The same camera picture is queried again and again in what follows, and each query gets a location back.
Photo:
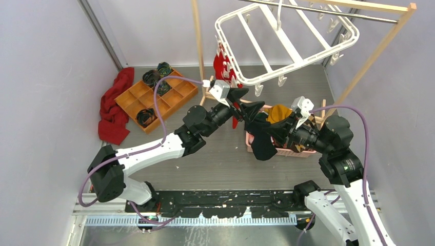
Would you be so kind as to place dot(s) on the metal hanger rod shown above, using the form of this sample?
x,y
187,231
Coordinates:
x,y
335,13

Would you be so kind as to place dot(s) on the white clip sock hanger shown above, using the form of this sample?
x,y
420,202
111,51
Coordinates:
x,y
333,52

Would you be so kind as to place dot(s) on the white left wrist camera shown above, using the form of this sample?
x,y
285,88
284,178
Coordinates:
x,y
218,89

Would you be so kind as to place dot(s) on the black sock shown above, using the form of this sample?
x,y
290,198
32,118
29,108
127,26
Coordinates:
x,y
262,146

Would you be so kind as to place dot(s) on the red snowflake christmas sock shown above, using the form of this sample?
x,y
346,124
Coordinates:
x,y
218,64

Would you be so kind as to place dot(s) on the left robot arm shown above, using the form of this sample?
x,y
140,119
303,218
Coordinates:
x,y
110,170

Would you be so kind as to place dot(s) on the red cloth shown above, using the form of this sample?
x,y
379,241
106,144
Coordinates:
x,y
112,126

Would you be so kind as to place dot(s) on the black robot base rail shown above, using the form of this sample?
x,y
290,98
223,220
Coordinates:
x,y
224,203

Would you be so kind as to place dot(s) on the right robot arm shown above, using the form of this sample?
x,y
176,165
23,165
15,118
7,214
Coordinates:
x,y
344,171

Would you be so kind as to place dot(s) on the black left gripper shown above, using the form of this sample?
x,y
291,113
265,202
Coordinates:
x,y
248,110

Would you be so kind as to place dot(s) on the wooden clothes rack frame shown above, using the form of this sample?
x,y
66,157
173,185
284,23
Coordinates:
x,y
405,14

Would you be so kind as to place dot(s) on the pink laundry basket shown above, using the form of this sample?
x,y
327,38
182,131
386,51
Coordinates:
x,y
280,151

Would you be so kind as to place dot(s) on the yellow sock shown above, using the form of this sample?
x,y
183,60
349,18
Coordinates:
x,y
277,113

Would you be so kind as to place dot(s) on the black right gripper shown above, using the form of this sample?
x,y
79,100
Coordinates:
x,y
281,129

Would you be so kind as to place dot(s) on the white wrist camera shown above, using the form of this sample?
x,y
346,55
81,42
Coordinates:
x,y
302,107
218,89

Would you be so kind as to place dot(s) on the orange wooden compartment tray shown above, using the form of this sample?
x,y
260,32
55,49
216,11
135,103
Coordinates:
x,y
140,96

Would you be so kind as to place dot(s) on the red santa christmas sock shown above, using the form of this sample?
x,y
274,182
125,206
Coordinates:
x,y
229,75

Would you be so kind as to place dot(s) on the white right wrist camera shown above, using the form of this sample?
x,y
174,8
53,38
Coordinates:
x,y
302,107

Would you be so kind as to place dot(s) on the rolled dark patterned sock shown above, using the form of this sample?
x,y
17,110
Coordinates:
x,y
164,69
163,88
145,117
151,77

